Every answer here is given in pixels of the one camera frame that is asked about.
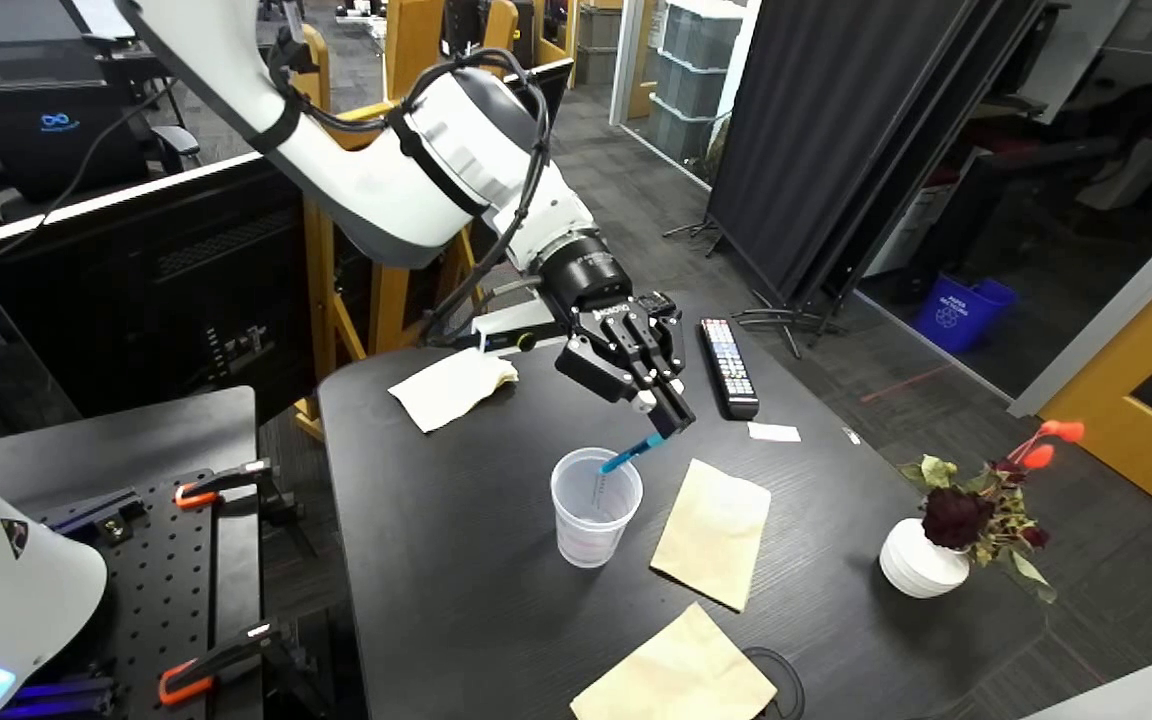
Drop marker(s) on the white flower vase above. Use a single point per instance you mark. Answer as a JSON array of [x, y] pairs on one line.
[[916, 564]]

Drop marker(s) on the black perforated breadboard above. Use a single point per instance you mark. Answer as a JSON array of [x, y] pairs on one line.
[[158, 606]]

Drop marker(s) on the wooden frame stand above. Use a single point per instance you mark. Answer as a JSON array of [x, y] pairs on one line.
[[379, 315]]

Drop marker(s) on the small white label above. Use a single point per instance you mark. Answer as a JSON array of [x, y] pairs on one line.
[[774, 434]]

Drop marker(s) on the lower orange clamp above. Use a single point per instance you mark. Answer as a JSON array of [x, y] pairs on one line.
[[224, 660]]

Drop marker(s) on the grey storage drawers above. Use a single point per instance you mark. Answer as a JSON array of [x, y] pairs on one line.
[[690, 60]]

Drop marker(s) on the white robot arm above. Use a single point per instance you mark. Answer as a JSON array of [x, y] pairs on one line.
[[460, 147]]

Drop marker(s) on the red rose bouquet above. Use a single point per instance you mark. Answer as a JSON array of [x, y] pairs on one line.
[[985, 512]]

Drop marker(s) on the beige napkin middle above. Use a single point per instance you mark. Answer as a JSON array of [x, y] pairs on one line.
[[713, 532]]

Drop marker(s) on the black tv remote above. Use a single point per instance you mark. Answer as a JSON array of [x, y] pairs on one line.
[[731, 373]]

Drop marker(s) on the brown napkin front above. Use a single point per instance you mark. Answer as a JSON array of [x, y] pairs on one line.
[[690, 670]]

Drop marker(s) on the clear plastic cup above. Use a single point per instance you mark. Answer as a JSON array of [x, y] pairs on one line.
[[592, 505]]

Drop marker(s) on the black monitor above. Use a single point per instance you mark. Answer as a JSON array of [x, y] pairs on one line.
[[160, 290]]

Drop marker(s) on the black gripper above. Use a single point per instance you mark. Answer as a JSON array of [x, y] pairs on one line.
[[619, 340]]

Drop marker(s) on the upper orange clamp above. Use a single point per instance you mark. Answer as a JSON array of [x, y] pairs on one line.
[[232, 489]]

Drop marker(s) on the dark folding screen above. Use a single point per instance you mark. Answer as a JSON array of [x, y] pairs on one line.
[[833, 95]]

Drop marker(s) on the blue recycling bin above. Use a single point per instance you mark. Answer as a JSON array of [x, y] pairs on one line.
[[962, 315]]

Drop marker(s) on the white paper napkin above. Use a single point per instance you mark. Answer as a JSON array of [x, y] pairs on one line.
[[454, 386]]

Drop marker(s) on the round black coaster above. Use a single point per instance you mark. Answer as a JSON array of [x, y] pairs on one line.
[[785, 685]]

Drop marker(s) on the orange clamp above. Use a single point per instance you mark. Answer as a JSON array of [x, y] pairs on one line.
[[224, 660], [232, 489]]

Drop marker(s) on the blue pen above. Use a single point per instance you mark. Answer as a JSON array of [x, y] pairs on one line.
[[629, 453]]

